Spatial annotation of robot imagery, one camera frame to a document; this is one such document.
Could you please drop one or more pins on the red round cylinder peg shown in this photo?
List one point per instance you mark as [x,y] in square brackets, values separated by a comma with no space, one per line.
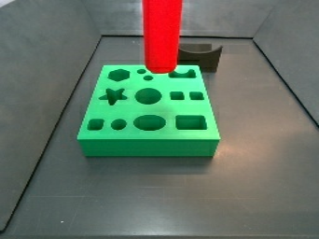
[160,32]

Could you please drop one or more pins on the green shape sorter block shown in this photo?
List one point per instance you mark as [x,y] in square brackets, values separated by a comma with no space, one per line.
[146,114]

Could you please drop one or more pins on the dark grey curved holder block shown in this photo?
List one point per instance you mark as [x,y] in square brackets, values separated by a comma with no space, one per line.
[201,55]

